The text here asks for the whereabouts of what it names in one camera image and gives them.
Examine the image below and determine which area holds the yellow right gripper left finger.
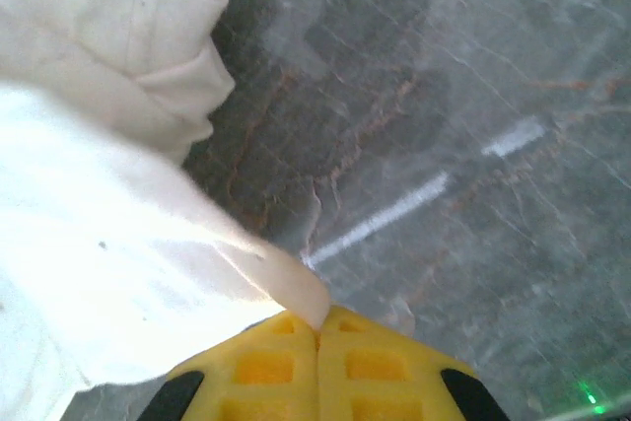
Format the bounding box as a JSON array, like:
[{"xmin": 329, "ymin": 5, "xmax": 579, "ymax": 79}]
[{"xmin": 140, "ymin": 312, "xmax": 319, "ymax": 421}]

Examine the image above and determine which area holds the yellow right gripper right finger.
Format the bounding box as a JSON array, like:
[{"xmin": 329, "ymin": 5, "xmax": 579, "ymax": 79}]
[{"xmin": 317, "ymin": 306, "xmax": 509, "ymax": 421}]

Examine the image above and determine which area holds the white t-shirt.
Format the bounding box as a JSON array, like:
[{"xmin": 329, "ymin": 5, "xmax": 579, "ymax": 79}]
[{"xmin": 0, "ymin": 0, "xmax": 330, "ymax": 421}]

